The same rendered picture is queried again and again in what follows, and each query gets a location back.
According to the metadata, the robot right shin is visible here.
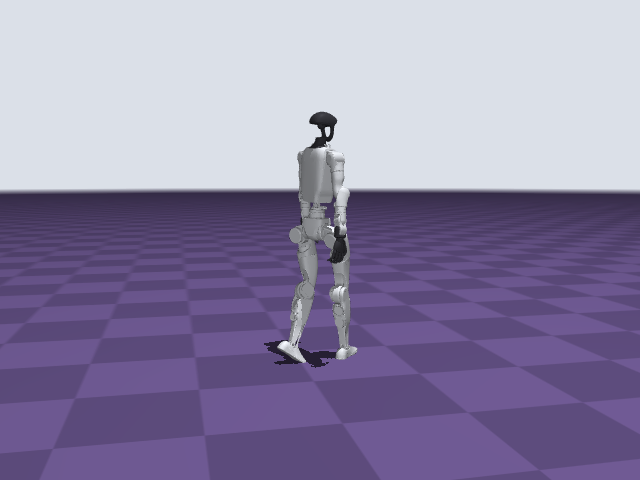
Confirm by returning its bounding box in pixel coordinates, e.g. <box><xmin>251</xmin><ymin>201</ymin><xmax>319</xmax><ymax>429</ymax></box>
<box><xmin>332</xmin><ymin>287</ymin><xmax>350</xmax><ymax>350</ymax></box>

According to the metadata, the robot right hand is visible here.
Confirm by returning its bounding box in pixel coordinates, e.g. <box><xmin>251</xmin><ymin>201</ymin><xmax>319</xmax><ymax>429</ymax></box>
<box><xmin>327</xmin><ymin>226</ymin><xmax>347</xmax><ymax>264</ymax></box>

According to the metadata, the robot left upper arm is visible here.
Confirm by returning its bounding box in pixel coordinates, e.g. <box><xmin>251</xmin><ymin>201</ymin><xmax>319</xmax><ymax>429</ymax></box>
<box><xmin>297</xmin><ymin>150</ymin><xmax>304</xmax><ymax>194</ymax></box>

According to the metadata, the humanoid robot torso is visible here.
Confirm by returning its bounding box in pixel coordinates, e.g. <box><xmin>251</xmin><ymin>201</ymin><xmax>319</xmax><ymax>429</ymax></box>
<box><xmin>301</xmin><ymin>144</ymin><xmax>336</xmax><ymax>241</ymax></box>

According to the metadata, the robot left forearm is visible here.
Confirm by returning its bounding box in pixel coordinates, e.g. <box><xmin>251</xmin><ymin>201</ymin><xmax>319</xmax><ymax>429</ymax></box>
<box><xmin>298</xmin><ymin>191</ymin><xmax>311</xmax><ymax>221</ymax></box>

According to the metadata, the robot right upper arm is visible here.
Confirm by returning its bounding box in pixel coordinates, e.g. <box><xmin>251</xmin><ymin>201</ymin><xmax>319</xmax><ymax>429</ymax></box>
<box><xmin>326</xmin><ymin>150</ymin><xmax>350</xmax><ymax>199</ymax></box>

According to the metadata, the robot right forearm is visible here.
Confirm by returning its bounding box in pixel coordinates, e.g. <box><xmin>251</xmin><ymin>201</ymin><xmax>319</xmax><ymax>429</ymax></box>
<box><xmin>333</xmin><ymin>187</ymin><xmax>350</xmax><ymax>236</ymax></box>

